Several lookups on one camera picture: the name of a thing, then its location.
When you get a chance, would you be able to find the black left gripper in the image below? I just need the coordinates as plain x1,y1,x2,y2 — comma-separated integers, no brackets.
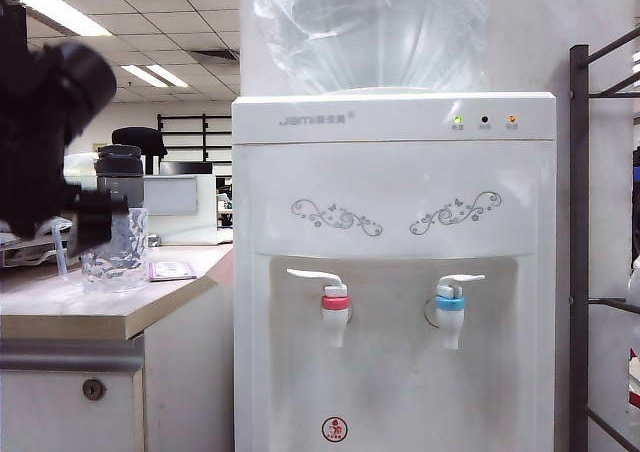
0,171,131,259

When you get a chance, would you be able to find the blue cold water tap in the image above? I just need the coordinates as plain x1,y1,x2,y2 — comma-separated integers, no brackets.
432,273,487,351

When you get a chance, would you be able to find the light wooden desk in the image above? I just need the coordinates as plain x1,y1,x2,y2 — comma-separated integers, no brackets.
0,244,236,342

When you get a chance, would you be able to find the red hot water tap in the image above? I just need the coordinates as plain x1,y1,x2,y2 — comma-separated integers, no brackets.
286,267,352,349

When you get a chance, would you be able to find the white water dispenser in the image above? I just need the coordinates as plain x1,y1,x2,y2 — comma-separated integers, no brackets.
231,87,559,452

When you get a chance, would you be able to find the water jug in plastic bag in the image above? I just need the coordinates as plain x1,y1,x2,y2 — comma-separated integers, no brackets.
251,0,494,96

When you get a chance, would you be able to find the grey sports bottle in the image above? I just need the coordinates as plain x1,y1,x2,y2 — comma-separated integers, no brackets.
94,144,147,213

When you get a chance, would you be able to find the grey document tray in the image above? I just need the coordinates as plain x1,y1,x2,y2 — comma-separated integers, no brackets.
0,231,66,271

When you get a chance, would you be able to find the pink booklet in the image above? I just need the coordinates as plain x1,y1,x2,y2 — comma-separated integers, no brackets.
147,259,199,283

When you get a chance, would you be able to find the black office chair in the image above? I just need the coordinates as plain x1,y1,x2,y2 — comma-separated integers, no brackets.
111,127,169,176

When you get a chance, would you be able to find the black background monitor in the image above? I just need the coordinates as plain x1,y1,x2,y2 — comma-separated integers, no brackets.
159,161,214,177

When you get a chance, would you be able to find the double ceiling light panel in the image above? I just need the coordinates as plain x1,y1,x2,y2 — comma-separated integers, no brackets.
121,64,190,89

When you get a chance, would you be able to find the white drawer cabinet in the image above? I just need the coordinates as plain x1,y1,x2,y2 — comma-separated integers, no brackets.
0,339,147,452

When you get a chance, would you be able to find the ceiling air vent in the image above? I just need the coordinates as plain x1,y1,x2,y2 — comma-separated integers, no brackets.
192,50,241,68

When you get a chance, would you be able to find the black computer monitor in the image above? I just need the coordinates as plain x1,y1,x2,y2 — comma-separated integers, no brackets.
0,5,29,48

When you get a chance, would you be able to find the large ceiling light panel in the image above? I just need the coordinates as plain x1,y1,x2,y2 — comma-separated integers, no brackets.
7,0,114,38

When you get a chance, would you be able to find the dark metal rack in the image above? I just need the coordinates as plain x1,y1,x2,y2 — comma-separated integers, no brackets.
568,25,640,452

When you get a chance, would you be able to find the black and blue item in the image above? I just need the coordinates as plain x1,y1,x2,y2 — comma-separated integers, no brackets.
630,147,640,208

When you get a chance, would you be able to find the white bottle on rack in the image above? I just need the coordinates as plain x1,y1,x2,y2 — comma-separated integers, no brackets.
627,254,640,308

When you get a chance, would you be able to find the red and white package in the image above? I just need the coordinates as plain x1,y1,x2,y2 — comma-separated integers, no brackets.
627,349,640,409

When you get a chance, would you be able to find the black background shelf frame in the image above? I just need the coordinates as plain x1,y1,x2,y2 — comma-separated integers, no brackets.
157,113,234,176

